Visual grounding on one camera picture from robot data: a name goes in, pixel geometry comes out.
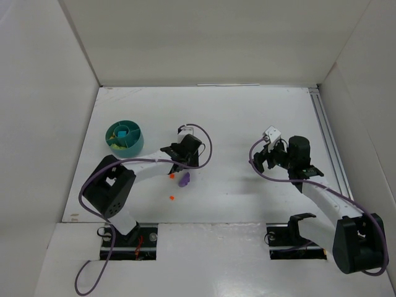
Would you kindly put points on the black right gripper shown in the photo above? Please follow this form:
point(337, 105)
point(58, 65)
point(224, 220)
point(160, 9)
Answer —
point(266, 155)

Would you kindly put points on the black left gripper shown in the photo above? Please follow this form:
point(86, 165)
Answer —
point(178, 155)

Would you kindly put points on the purple curved lego piece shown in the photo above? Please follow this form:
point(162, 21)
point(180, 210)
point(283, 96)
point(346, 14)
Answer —
point(185, 180)

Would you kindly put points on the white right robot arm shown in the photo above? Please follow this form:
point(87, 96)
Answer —
point(356, 237)

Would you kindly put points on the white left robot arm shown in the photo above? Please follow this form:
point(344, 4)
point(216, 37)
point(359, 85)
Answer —
point(94, 189)

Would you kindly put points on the teal round divided container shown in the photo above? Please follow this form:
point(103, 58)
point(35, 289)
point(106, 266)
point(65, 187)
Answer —
point(134, 141)

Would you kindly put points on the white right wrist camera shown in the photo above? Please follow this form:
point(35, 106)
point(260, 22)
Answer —
point(271, 136)

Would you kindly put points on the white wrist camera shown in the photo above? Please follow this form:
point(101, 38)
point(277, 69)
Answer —
point(183, 131)
point(271, 136)

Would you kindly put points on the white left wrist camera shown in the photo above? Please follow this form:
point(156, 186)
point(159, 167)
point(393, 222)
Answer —
point(183, 131)

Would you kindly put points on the aluminium rail right side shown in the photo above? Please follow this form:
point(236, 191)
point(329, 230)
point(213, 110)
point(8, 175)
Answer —
point(338, 171)

